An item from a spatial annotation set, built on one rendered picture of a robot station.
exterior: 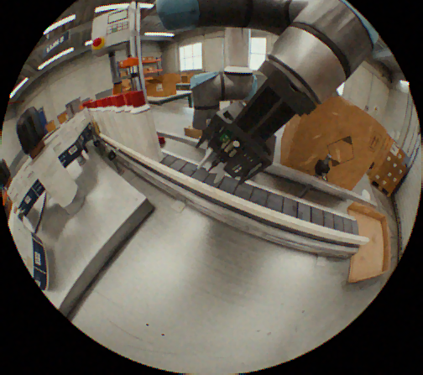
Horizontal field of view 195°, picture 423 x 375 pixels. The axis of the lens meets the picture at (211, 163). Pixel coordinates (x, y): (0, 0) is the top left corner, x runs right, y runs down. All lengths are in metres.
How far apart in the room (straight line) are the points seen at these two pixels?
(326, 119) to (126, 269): 0.57
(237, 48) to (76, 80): 7.92
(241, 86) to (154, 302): 0.66
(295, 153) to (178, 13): 0.39
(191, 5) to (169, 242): 0.38
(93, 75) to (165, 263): 8.13
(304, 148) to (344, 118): 0.14
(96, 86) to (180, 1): 7.97
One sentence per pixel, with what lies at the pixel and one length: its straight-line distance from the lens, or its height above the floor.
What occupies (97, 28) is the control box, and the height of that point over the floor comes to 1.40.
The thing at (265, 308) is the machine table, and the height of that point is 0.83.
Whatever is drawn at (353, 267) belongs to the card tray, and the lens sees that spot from 0.48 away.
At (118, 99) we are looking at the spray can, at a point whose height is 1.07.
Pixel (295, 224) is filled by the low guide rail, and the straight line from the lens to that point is 0.25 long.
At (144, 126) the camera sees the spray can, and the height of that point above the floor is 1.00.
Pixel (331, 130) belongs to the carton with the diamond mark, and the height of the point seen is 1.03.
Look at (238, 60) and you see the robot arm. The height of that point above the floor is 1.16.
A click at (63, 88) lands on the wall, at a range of 8.18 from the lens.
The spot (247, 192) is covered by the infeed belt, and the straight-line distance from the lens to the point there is 0.29.
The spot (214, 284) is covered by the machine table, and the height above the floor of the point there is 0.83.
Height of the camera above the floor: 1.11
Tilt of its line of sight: 41 degrees down
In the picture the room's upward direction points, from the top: straight up
